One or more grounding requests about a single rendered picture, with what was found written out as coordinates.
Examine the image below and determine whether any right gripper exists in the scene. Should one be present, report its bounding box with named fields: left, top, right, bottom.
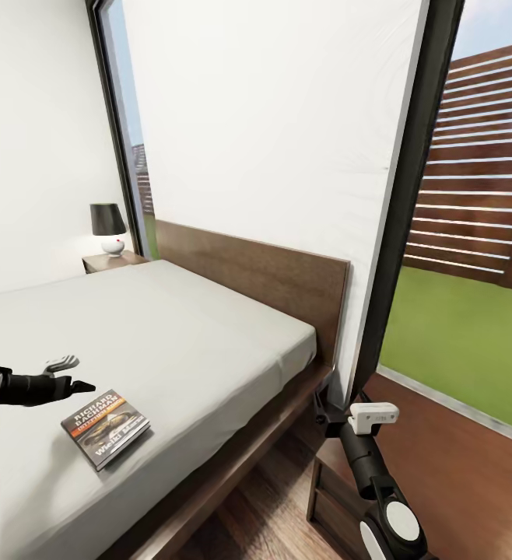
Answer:
left=314, top=388, right=383, bottom=467

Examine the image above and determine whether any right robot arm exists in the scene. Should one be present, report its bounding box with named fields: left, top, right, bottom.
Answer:
left=314, top=388, right=440, bottom=560

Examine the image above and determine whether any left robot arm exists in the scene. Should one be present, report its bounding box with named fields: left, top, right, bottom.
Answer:
left=0, top=354, right=96, bottom=407

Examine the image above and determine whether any hardback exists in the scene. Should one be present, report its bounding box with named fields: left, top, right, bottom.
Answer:
left=61, top=388, right=151, bottom=472

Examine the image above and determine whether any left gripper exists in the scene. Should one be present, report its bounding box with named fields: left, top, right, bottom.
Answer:
left=15, top=375, right=96, bottom=407

